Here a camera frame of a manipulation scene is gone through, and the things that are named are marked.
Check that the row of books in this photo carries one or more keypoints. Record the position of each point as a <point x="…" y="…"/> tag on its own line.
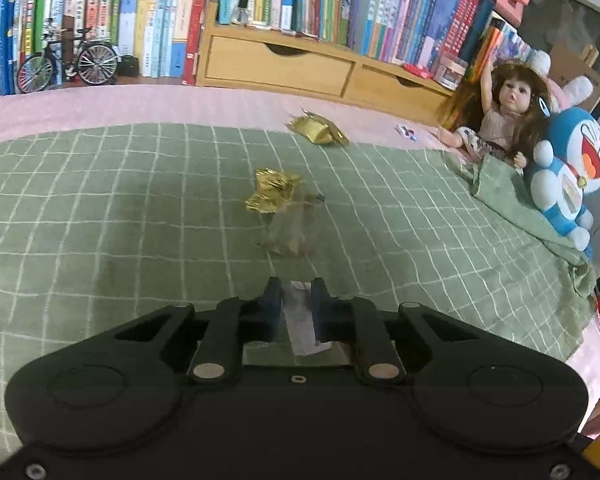
<point x="155" y="10"/>

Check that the pink rabbit plush toy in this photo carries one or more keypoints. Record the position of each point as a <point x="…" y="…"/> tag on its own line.
<point x="577" y="87"/>

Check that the clear plastic wrapper white label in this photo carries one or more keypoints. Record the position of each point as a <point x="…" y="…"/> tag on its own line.
<point x="300" y="330"/>

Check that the wooden drawer organizer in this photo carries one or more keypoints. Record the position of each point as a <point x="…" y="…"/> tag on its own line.
<point x="280" y="67"/>

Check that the blue cat plush toy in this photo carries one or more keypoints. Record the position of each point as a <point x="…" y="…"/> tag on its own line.
<point x="560" y="175"/>

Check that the cardboard box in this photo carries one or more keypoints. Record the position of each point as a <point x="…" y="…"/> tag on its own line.
<point x="565" y="62"/>

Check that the clear crumpled plastic wrapper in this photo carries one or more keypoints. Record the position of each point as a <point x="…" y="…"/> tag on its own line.
<point x="292" y="232"/>

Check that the red packet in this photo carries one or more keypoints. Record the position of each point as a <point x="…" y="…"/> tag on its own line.
<point x="419" y="70"/>

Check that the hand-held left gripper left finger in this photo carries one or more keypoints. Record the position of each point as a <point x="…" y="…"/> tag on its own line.
<point x="272" y="306"/>

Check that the green checked blanket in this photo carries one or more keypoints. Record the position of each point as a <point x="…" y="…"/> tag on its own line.
<point x="130" y="220"/>

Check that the nail polish bottle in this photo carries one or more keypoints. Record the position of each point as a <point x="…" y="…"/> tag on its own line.
<point x="243" y="7"/>

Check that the long-haired doll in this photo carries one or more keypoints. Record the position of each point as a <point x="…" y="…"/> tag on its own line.
<point x="515" y="95"/>

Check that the flat gold foil packet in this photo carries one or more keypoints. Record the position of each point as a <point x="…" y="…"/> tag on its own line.
<point x="317" y="127"/>

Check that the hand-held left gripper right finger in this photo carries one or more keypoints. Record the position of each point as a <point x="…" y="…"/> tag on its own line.
<point x="320" y="311"/>

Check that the small black pouch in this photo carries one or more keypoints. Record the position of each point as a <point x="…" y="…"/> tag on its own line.
<point x="127" y="66"/>

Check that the small round jar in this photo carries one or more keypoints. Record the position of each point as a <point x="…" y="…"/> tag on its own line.
<point x="450" y="72"/>

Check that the crumpled gold foil wrapper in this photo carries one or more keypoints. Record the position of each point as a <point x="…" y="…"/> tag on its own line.
<point x="272" y="187"/>

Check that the model bicycle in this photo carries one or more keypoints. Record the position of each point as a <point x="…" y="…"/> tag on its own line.
<point x="99" y="62"/>

